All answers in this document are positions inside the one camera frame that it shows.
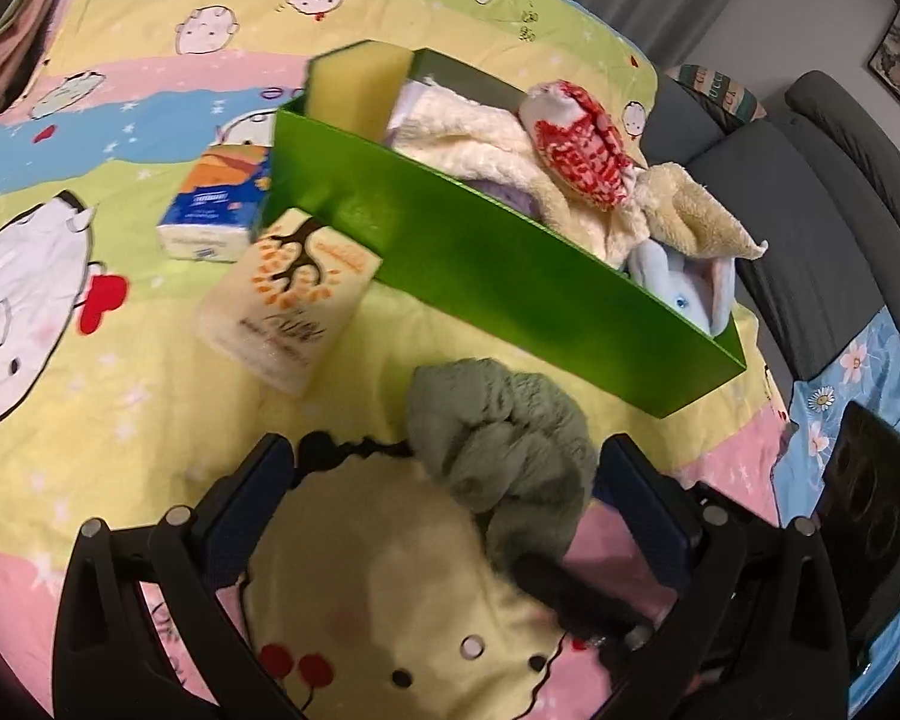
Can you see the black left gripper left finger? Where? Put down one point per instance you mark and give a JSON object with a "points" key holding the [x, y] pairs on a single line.
{"points": [[108, 661]]}

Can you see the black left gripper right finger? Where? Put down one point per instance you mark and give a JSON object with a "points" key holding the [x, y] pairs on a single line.
{"points": [[756, 629]]}

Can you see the grey-green cloth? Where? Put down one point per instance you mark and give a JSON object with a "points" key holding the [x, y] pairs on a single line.
{"points": [[511, 448]]}

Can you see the beige tree tissue pack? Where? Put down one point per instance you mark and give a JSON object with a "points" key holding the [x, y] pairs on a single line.
{"points": [[283, 305]]}

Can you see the blue tissue pack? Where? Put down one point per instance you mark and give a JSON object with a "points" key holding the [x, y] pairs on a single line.
{"points": [[217, 211]]}

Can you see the colourful cartoon bedsheet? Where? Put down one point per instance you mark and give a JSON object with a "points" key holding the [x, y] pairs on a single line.
{"points": [[140, 413]]}

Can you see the light blue plush toy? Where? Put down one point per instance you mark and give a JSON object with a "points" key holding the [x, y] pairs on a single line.
{"points": [[701, 290]]}

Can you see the dark grey sofa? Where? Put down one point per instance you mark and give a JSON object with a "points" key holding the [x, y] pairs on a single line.
{"points": [[819, 180]]}

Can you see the green cardboard box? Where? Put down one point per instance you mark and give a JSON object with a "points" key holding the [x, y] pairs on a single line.
{"points": [[471, 256]]}

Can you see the yellow fluffy towel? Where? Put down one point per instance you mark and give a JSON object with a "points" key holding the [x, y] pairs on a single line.
{"points": [[686, 217]]}

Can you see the striped throw pillow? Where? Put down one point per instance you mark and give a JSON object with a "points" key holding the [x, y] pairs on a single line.
{"points": [[731, 104]]}

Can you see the red white patterned cloth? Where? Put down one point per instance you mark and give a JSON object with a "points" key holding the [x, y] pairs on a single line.
{"points": [[577, 142]]}

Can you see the purple cloth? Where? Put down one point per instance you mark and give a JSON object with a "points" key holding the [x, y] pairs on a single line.
{"points": [[513, 197]]}

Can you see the cream fluffy towel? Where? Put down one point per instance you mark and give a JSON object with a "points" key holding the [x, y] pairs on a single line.
{"points": [[439, 128]]}

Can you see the yellow sponge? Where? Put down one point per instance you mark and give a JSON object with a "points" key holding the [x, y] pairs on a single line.
{"points": [[355, 88]]}

